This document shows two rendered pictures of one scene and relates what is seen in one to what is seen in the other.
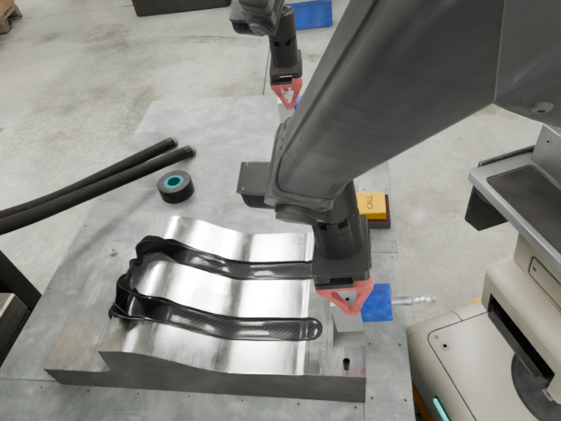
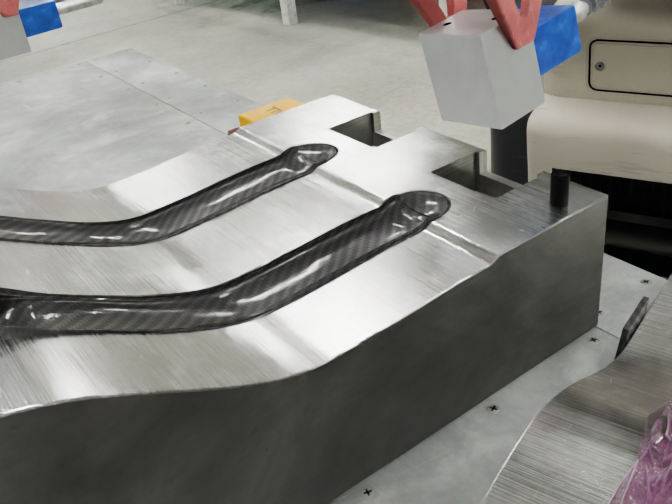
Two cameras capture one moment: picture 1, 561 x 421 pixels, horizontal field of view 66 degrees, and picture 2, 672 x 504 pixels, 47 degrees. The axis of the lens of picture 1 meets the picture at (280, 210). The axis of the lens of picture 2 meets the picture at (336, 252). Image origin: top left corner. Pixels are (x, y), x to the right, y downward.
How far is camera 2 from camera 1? 0.48 m
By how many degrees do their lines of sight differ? 38
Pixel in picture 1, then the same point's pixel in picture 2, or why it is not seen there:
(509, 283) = (579, 116)
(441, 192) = not seen: hidden behind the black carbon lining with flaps
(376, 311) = (554, 30)
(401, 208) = not seen: hidden behind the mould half
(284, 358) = (427, 264)
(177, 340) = (125, 353)
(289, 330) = (373, 239)
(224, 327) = (213, 316)
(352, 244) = not seen: outside the picture
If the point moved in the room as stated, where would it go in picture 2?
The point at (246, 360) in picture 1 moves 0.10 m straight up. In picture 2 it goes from (347, 318) to (321, 119)
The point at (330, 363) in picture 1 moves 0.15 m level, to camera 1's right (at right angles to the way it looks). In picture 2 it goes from (525, 216) to (637, 118)
